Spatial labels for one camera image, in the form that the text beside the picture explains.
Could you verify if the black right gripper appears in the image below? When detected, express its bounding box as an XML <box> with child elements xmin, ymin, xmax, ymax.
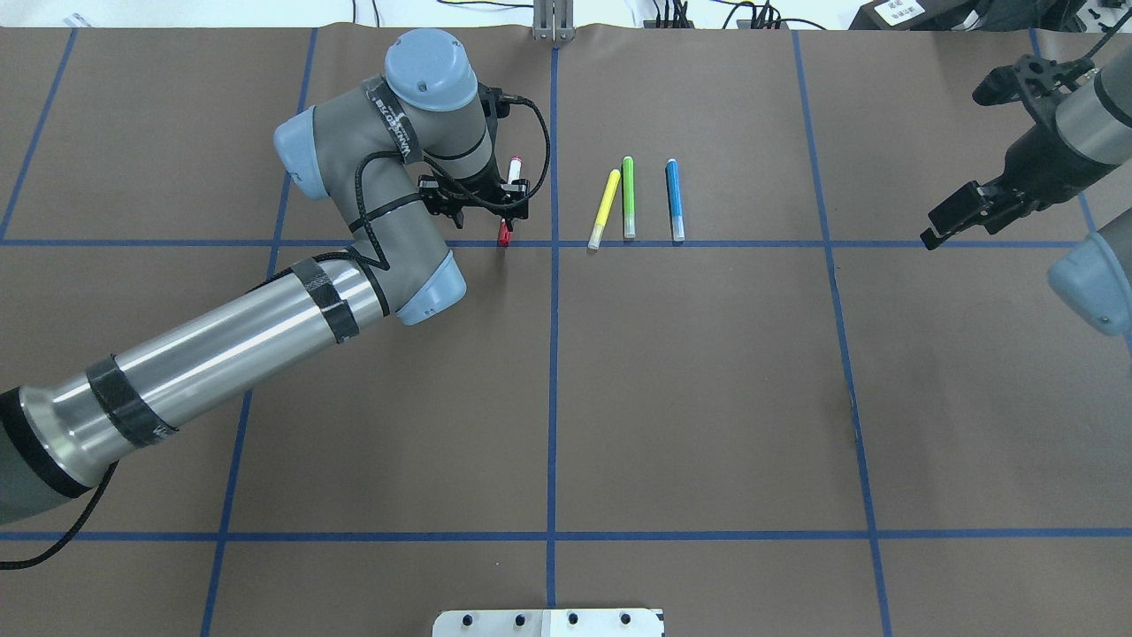
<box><xmin>919</xmin><ymin>54</ymin><xmax>1098</xmax><ymax>250</ymax></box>

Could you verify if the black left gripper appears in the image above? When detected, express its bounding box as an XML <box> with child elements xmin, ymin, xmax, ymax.
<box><xmin>417</xmin><ymin>174</ymin><xmax>530</xmax><ymax>230</ymax></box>

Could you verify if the red marker pen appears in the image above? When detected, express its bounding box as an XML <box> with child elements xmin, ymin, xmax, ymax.
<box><xmin>497</xmin><ymin>156</ymin><xmax>523</xmax><ymax>249</ymax></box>

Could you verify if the blue marker pen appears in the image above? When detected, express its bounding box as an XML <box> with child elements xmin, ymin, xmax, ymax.
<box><xmin>664</xmin><ymin>157</ymin><xmax>685</xmax><ymax>243</ymax></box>

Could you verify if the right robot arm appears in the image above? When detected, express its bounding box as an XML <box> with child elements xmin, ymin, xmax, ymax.
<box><xmin>919</xmin><ymin>50</ymin><xmax>1131</xmax><ymax>335</ymax></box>

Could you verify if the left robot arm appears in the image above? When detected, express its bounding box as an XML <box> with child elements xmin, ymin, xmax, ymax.
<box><xmin>1</xmin><ymin>28</ymin><xmax>538</xmax><ymax>524</ymax></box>

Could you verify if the yellow marker pen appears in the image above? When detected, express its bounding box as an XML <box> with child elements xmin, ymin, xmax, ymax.
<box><xmin>586</xmin><ymin>167</ymin><xmax>620</xmax><ymax>253</ymax></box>

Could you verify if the green marker pen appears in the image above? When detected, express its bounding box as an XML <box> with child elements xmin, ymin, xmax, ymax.
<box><xmin>620</xmin><ymin>156</ymin><xmax>638</xmax><ymax>241</ymax></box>

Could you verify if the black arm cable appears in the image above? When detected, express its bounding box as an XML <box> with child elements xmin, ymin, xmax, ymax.
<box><xmin>352</xmin><ymin>87</ymin><xmax>551</xmax><ymax>275</ymax></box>

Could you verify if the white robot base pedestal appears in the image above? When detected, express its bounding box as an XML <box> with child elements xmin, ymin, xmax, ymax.
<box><xmin>432</xmin><ymin>608</ymin><xmax>667</xmax><ymax>636</ymax></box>

